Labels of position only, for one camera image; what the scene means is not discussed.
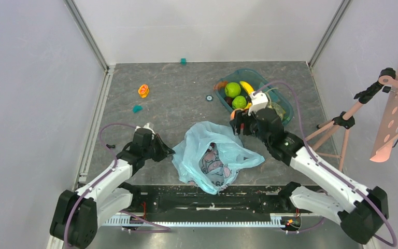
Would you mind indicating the green fake fruit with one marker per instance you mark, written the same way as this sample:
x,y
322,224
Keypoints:
x,y
239,102

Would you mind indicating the teal plastic bin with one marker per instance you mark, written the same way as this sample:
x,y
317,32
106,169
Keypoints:
x,y
256,81

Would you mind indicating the light blue plastic bag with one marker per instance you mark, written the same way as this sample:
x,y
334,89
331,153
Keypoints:
x,y
212,173

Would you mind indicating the green netted fake melon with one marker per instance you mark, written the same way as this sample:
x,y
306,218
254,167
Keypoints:
x,y
278,109

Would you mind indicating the orange curved toy piece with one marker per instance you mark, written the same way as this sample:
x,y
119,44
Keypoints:
x,y
220,85

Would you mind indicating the small teal piece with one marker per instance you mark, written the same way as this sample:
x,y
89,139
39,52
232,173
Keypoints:
x,y
137,108

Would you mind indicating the pink music stand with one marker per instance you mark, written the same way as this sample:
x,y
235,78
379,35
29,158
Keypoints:
x,y
358,73

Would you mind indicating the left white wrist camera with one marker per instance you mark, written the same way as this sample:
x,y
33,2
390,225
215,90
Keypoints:
x,y
147,128

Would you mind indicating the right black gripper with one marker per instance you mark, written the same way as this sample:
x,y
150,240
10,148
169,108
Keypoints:
x,y
246,124

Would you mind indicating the dark brown fake fruit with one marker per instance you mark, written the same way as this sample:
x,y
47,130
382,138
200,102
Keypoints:
x,y
228,100

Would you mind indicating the green fake apple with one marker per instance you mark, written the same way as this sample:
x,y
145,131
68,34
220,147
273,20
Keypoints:
x,y
232,89

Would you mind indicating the dark red fake grapes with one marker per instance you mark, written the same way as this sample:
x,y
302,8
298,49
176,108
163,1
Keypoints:
x,y
212,149

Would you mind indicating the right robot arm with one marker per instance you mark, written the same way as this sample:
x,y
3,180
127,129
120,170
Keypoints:
x,y
358,210

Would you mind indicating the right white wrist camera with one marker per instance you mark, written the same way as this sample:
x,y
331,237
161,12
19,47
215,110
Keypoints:
x,y
259,100

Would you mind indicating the pink fake peach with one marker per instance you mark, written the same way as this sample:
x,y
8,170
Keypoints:
x,y
235,112

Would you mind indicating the yellow orange toy block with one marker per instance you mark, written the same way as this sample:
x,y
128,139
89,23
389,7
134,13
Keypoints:
x,y
143,91

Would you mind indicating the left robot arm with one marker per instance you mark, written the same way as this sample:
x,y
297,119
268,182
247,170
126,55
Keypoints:
x,y
79,214

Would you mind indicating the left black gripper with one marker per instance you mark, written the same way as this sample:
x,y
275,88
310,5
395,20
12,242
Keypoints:
x,y
164,150

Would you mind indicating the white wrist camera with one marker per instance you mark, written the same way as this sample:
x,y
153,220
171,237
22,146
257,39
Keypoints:
x,y
259,100
147,128

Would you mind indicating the yellow fake banana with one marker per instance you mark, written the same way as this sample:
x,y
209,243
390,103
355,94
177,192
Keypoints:
x,y
248,89

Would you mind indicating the white cable tray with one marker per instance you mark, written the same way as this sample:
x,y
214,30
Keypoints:
x,y
124,220

